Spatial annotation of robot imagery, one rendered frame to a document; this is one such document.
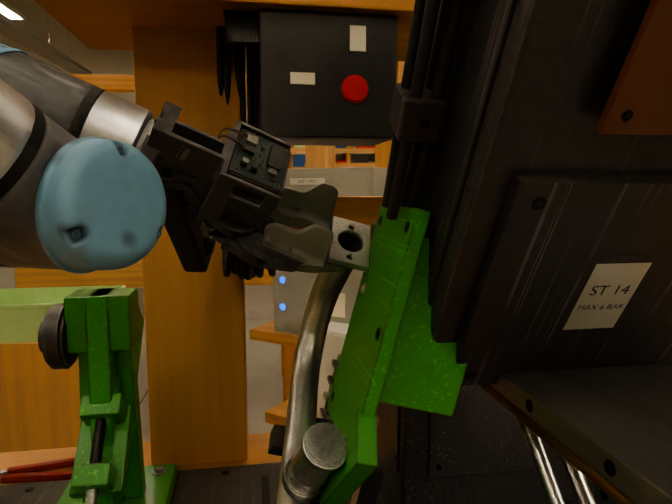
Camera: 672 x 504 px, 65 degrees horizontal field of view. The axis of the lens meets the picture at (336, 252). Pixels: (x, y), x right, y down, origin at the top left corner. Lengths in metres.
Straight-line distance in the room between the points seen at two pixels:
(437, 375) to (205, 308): 0.42
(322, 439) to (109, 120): 0.30
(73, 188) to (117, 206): 0.03
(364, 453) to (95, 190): 0.26
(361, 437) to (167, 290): 0.44
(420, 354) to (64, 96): 0.34
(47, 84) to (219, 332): 0.44
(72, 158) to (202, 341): 0.53
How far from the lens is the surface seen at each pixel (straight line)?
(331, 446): 0.45
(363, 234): 0.53
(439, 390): 0.46
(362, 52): 0.70
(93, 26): 0.82
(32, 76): 0.48
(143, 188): 0.33
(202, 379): 0.82
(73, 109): 0.46
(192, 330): 0.80
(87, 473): 0.65
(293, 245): 0.49
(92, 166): 0.31
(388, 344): 0.42
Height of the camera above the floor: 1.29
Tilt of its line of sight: 7 degrees down
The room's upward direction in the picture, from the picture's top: straight up
